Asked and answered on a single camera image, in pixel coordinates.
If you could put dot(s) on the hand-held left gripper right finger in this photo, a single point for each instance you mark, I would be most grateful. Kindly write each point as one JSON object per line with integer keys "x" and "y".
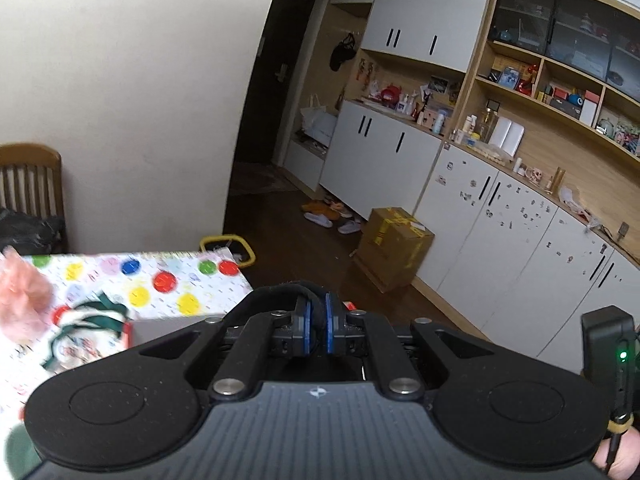
{"x": 330, "y": 327}

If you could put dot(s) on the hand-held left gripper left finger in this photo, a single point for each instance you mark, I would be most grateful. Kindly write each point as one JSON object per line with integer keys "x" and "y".
{"x": 307, "y": 327}

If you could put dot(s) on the black face mask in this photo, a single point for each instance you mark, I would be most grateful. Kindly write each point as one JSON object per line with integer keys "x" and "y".
{"x": 285, "y": 292}

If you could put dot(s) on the red cardboard box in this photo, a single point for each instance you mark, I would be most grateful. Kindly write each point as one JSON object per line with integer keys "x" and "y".
{"x": 170, "y": 327}

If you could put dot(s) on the person's right hand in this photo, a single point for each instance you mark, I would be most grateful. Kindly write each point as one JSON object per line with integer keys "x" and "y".
{"x": 625, "y": 455}

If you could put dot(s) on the yellow rimmed bin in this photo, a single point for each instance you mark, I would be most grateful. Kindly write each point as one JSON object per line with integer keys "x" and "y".
{"x": 245, "y": 250}

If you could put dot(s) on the brown cardboard box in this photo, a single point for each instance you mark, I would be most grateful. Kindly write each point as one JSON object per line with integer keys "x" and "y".
{"x": 395, "y": 247}

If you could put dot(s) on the white slipper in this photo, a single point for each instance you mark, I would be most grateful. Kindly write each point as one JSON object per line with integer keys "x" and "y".
{"x": 318, "y": 219}
{"x": 349, "y": 226}

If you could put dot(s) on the orange slippers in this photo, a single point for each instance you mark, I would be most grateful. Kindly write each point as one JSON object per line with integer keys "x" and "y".
{"x": 316, "y": 206}

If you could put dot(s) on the balloon printed tablecloth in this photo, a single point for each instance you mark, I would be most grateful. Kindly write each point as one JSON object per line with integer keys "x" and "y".
{"x": 150, "y": 280}

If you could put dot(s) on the amber drinking glass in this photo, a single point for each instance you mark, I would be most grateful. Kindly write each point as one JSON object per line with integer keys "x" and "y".
{"x": 558, "y": 181}

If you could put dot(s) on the white shopping bag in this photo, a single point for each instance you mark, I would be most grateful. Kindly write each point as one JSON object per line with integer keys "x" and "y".
{"x": 319, "y": 122}

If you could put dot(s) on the printed bowl with green trim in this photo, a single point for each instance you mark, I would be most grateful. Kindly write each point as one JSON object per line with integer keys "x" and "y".
{"x": 85, "y": 340}

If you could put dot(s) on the dark door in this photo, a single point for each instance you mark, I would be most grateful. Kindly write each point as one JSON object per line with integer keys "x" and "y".
{"x": 270, "y": 95}

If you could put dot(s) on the black hanging bag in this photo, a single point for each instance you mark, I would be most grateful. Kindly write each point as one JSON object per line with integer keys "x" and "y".
{"x": 342, "y": 52}

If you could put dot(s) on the pink ruffled pouch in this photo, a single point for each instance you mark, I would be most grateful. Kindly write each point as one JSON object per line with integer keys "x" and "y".
{"x": 20, "y": 300}

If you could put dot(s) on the black plastic bag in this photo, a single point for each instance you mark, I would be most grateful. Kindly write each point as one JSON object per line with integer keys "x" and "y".
{"x": 27, "y": 230}

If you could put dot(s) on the wooden chair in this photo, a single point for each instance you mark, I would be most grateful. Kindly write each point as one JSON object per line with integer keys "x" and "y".
{"x": 35, "y": 180}

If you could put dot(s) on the green ceramic cup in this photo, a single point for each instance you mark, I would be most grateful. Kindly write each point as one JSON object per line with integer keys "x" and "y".
{"x": 17, "y": 455}

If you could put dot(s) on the white and wood wall cabinet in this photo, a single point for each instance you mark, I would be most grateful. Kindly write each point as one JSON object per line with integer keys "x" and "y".
{"x": 500, "y": 220}

